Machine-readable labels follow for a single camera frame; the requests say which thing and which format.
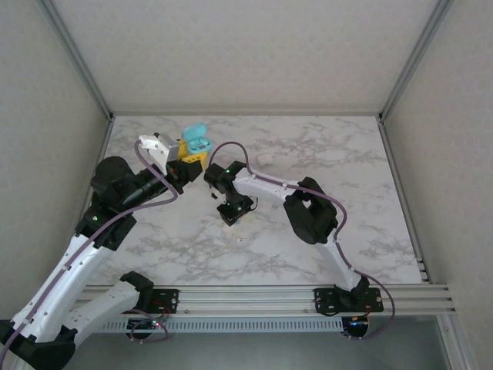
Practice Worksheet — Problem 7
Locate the blue earbud charging case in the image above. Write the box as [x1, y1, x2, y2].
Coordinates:
[181, 122, 213, 156]

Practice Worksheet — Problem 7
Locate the aluminium frame profile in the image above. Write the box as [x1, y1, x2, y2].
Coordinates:
[378, 115, 431, 286]
[377, 0, 459, 123]
[38, 0, 116, 120]
[90, 115, 116, 167]

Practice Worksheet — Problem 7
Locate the aluminium mounting rail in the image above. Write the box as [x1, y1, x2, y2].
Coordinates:
[72, 284, 458, 320]

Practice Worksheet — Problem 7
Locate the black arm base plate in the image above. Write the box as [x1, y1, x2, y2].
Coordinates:
[109, 288, 180, 315]
[314, 288, 385, 315]

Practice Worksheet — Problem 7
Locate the grey slotted cable duct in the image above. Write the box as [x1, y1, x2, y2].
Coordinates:
[92, 318, 344, 333]

